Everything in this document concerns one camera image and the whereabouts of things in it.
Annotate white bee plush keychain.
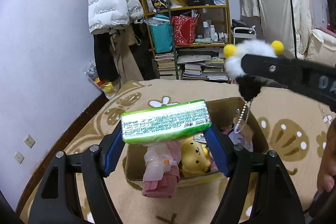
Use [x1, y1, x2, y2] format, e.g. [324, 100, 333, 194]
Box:
[223, 39, 286, 134]

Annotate purple-haired blindfolded plush doll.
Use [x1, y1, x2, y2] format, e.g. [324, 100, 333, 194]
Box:
[223, 122, 253, 152]

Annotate yellow dog plush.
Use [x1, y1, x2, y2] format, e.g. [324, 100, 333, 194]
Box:
[181, 136, 211, 178]

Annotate pink packaged doll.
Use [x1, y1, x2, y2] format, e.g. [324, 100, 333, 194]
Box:
[142, 141, 181, 198]

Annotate green tissue pack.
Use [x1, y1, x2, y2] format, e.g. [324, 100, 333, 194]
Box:
[121, 100, 212, 145]

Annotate person's right hand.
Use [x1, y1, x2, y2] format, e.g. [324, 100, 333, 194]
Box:
[317, 120, 336, 192]

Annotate open cardboard box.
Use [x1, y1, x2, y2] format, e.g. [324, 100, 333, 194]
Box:
[124, 97, 268, 188]

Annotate white rolling cart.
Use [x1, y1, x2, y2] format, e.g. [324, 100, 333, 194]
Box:
[232, 27, 257, 45]

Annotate right pile of books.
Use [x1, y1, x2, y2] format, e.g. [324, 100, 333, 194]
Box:
[177, 47, 230, 83]

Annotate white cosmetic bottles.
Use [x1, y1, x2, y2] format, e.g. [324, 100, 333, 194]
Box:
[202, 21, 228, 44]

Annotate plastic bag of toys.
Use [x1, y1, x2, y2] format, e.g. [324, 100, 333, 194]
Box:
[84, 61, 116, 100]

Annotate wooden bookshelf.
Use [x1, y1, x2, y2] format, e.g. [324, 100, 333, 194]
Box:
[141, 0, 231, 80]

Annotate red gift bag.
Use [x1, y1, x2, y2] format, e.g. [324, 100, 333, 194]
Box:
[172, 15, 198, 46]

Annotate black hanging coat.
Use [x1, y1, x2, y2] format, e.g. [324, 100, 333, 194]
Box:
[93, 33, 119, 82]

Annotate left stack of books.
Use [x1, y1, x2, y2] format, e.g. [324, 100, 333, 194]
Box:
[154, 52, 180, 80]

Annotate teal paper bag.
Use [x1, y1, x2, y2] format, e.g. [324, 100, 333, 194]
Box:
[145, 14, 172, 53]

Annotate beige trench coat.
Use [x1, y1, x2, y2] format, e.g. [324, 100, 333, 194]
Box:
[110, 26, 143, 84]

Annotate white puffer jacket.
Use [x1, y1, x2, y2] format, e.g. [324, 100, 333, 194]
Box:
[88, 0, 144, 35]

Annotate lower wall socket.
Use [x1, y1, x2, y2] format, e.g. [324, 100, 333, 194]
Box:
[14, 151, 25, 164]

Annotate wall socket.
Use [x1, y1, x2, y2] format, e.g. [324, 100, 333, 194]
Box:
[14, 151, 25, 164]
[24, 135, 35, 148]

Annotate upper wall socket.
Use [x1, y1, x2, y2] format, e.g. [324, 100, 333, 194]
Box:
[24, 135, 35, 148]

